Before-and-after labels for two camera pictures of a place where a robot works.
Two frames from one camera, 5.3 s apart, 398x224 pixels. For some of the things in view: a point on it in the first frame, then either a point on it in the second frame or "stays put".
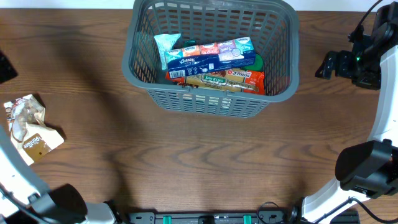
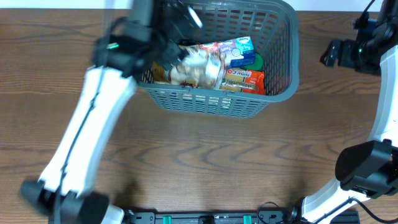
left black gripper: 4,66 to 173,47
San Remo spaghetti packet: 252,81 stays put
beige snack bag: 30,135 to 203,66
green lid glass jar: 258,64 stays put
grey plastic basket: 272,25 stays put
